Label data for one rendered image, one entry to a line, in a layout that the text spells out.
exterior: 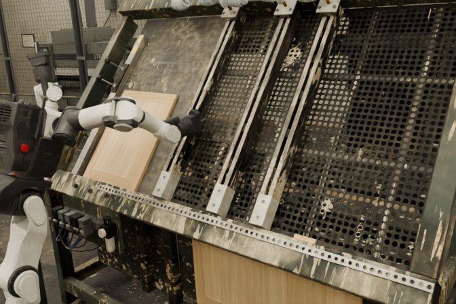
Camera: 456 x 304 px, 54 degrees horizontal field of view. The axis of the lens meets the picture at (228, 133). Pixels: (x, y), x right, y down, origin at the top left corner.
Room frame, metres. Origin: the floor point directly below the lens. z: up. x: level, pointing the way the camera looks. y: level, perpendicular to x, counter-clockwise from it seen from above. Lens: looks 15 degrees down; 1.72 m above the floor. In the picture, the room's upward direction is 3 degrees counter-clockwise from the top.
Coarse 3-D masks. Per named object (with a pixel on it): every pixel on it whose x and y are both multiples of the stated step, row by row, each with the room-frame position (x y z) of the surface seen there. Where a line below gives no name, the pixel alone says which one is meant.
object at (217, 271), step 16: (192, 240) 2.10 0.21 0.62; (208, 256) 2.04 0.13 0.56; (224, 256) 1.98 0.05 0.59; (240, 256) 1.91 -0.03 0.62; (208, 272) 2.04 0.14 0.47; (224, 272) 1.98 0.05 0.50; (240, 272) 1.92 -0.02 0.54; (256, 272) 1.86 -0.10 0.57; (272, 272) 1.80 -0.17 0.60; (208, 288) 2.05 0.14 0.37; (224, 288) 1.98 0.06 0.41; (240, 288) 1.92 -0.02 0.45; (256, 288) 1.86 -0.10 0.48; (272, 288) 1.80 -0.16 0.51; (288, 288) 1.75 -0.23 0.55; (304, 288) 1.70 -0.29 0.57; (320, 288) 1.65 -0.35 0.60
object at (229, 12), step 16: (224, 0) 2.39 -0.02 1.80; (224, 16) 2.46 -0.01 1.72; (240, 16) 2.48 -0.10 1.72; (224, 32) 2.44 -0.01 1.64; (224, 48) 2.36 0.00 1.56; (208, 64) 2.34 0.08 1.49; (224, 64) 2.35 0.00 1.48; (208, 80) 2.27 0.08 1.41; (208, 96) 2.25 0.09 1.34; (176, 144) 2.11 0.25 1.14; (192, 144) 2.13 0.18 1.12; (176, 160) 2.04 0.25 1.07; (160, 176) 2.03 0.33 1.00; (176, 176) 2.03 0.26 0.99; (160, 192) 1.97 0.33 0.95
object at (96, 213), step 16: (64, 208) 2.27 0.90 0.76; (80, 208) 2.28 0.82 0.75; (96, 208) 2.18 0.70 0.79; (64, 224) 2.17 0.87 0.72; (80, 224) 2.11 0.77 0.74; (96, 224) 2.11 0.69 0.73; (112, 224) 2.07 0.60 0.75; (80, 240) 2.18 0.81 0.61; (96, 240) 2.21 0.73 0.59; (112, 240) 2.05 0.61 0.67
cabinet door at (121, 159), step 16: (144, 96) 2.55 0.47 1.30; (160, 96) 2.47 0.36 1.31; (176, 96) 2.41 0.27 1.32; (160, 112) 2.40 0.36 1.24; (112, 144) 2.44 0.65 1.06; (128, 144) 2.37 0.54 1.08; (144, 144) 2.31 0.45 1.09; (96, 160) 2.42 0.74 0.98; (112, 160) 2.36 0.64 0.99; (128, 160) 2.29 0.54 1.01; (144, 160) 2.23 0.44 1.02; (96, 176) 2.34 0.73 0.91; (112, 176) 2.28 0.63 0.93; (128, 176) 2.22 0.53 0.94
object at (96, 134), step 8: (136, 40) 2.89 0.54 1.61; (144, 40) 2.88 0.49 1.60; (136, 48) 2.84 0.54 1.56; (128, 56) 2.83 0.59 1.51; (136, 56) 2.82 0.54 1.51; (128, 72) 2.76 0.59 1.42; (120, 88) 2.70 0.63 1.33; (112, 96) 2.67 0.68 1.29; (96, 128) 2.56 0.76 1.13; (96, 136) 2.54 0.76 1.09; (88, 144) 2.51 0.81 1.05; (96, 144) 2.53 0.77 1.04; (88, 152) 2.49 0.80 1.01; (80, 160) 2.46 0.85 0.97; (88, 160) 2.48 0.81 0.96; (80, 168) 2.43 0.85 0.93
